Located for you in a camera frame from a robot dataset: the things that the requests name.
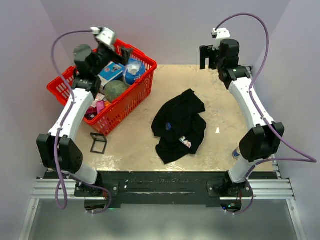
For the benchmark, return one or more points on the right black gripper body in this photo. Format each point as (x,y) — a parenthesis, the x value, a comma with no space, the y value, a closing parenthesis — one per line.
(208,51)

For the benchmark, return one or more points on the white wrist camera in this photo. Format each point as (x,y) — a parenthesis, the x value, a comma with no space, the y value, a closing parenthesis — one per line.
(219,34)
(104,35)

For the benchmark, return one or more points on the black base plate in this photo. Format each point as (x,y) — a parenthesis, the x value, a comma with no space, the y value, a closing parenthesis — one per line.
(159,188)

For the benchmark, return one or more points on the black square frame stand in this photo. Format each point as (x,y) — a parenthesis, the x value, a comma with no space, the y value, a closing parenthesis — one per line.
(99,143)

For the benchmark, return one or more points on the blue white product box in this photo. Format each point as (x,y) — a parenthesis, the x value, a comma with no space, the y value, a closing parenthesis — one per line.
(112,72)

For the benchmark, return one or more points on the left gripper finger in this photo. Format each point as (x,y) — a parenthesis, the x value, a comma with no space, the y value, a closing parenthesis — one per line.
(127,51)
(124,59)

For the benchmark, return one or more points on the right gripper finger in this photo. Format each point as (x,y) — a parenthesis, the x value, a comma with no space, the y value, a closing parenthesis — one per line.
(212,63)
(202,63)

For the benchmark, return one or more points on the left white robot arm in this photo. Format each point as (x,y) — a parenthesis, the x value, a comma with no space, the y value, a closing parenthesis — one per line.
(57,148)

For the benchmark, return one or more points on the black printed t-shirt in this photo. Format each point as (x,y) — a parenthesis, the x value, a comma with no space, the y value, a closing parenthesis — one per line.
(188,127)

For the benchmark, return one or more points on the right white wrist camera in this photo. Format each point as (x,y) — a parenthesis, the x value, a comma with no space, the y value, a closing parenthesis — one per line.
(219,34)

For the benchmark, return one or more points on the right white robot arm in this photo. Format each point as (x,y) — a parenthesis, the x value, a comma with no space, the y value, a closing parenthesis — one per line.
(260,142)

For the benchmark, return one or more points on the green melon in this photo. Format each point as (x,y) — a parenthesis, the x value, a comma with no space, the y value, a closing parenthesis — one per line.
(114,89)

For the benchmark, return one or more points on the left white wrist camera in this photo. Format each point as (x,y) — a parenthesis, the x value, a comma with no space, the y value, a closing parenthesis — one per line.
(104,35)

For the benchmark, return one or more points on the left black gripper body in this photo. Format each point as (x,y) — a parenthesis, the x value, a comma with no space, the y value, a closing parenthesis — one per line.
(105,56)

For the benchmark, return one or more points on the red plastic shopping basket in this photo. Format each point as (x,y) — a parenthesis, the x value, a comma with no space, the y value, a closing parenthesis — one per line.
(117,111)

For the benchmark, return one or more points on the blue plastic bag item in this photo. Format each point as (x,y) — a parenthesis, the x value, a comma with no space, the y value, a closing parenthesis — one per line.
(133,71)

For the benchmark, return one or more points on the pink snack packet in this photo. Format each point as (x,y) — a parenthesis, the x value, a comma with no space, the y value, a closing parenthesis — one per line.
(98,105)

